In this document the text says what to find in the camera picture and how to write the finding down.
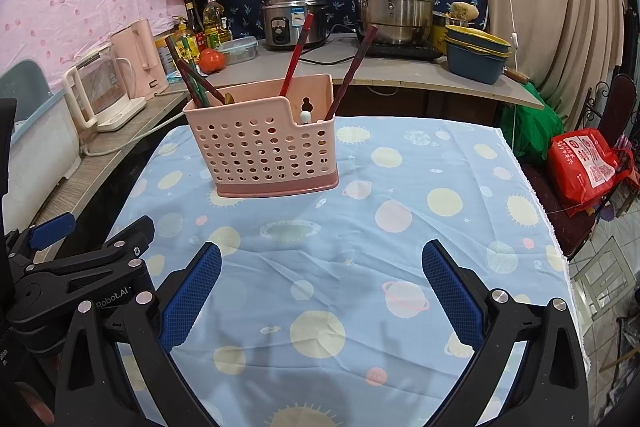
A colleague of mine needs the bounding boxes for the red plastic bag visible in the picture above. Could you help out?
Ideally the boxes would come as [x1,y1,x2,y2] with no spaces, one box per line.
[546,129,633,208]

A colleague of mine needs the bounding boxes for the wooden kitchen counter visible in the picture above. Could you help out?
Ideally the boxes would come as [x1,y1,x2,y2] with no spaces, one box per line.
[165,34,546,118]

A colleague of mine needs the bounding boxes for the green plastic bag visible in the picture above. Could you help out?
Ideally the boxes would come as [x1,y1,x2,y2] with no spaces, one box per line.
[500,82,566,162]

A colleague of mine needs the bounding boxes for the green chopstick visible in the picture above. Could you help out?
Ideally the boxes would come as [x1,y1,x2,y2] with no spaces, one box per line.
[166,38,208,109]

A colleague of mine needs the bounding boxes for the brown chopstick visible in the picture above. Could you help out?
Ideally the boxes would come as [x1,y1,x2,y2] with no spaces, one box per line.
[324,26,379,122]

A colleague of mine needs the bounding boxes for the yellow steel container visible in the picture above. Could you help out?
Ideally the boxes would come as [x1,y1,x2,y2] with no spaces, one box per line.
[432,12,458,55]

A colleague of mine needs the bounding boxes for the steel rice cooker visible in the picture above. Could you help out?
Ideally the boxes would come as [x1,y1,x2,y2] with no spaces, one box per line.
[262,0,330,50]

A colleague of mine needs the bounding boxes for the yellow seasoning bottle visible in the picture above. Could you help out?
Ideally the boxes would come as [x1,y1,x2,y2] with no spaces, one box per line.
[175,21,201,60]

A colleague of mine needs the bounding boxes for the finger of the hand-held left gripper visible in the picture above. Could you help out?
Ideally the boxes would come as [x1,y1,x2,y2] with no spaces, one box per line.
[24,215,157,284]
[4,213,77,267]

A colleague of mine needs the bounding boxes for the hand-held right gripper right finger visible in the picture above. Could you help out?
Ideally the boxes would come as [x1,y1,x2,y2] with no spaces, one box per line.
[421,239,591,427]

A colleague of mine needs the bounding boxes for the loofah sponge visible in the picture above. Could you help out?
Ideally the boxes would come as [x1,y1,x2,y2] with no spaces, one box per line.
[448,2,481,24]

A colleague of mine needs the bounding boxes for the clear plastic food container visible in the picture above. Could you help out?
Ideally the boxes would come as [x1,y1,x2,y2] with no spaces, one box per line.
[217,37,259,66]

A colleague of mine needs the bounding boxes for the pink electric kettle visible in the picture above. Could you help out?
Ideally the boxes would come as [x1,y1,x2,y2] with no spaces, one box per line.
[110,18,171,100]

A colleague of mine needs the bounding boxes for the beige curtain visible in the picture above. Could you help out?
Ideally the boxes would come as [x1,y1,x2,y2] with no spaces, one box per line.
[435,0,631,132]

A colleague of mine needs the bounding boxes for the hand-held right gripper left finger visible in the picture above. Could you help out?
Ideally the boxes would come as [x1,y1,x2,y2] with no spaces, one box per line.
[52,241,223,427]

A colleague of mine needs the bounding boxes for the pink perforated utensil basket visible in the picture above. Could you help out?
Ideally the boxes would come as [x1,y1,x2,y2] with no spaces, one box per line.
[182,74,339,200]

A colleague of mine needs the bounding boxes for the glass kettle white base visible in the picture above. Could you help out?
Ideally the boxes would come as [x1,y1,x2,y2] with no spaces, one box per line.
[62,47,148,132]

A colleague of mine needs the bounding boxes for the dark red chopstick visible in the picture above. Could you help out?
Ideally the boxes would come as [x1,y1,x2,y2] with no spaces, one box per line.
[279,13,315,98]
[176,59,226,105]

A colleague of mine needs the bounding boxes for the white can yellow lid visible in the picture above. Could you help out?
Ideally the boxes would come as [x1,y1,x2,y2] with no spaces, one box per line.
[152,34,176,75]

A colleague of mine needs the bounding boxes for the red tomato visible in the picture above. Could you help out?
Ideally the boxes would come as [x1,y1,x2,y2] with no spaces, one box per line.
[198,48,227,74]

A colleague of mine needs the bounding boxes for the blue basin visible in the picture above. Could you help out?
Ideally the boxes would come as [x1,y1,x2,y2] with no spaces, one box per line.
[446,43,510,86]

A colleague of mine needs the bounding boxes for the black induction cooktop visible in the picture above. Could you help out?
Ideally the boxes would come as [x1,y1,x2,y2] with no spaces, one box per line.
[357,39,446,62]

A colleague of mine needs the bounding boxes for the blue planet-print tablecloth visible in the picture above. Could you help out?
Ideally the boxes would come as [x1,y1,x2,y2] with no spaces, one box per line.
[107,114,588,427]

